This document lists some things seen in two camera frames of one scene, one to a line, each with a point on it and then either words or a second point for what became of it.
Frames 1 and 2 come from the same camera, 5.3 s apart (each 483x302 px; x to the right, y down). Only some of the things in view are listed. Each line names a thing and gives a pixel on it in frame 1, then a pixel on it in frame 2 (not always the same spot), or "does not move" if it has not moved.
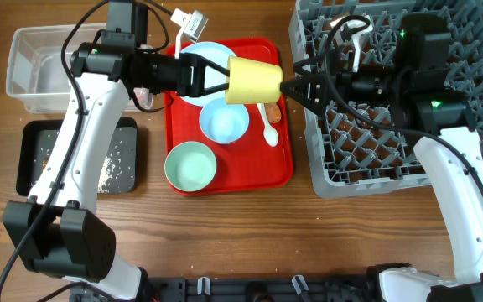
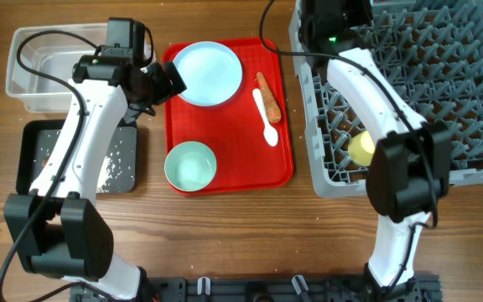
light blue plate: (220, 56) does not move
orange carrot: (273, 111) does not move
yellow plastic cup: (251, 81) -> (361, 148)
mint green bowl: (190, 166) does not move
